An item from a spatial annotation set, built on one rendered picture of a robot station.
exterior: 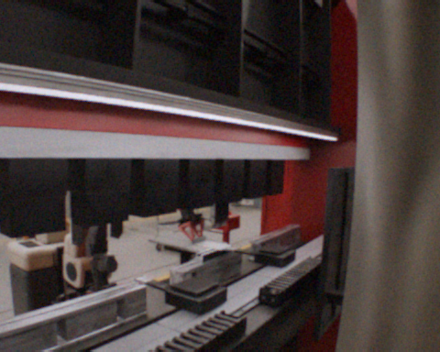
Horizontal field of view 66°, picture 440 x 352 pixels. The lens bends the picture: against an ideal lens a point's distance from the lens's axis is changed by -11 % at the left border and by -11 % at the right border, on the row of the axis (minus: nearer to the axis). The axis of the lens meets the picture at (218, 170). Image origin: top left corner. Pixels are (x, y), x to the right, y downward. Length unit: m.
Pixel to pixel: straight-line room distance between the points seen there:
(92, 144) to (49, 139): 0.12
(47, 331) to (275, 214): 1.63
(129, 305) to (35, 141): 0.54
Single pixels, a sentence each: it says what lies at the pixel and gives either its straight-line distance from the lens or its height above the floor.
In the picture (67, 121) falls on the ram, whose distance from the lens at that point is 0.87.
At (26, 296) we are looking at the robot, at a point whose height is 0.55.
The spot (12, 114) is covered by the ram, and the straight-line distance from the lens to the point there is 0.80.
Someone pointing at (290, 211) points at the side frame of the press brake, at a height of 1.04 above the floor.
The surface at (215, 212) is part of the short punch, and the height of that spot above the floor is 1.14.
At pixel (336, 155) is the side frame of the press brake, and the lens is 2.12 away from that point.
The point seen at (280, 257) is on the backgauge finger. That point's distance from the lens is 1.29.
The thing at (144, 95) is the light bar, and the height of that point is 1.47.
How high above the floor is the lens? 1.37
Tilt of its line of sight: 3 degrees down
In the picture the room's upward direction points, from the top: 2 degrees clockwise
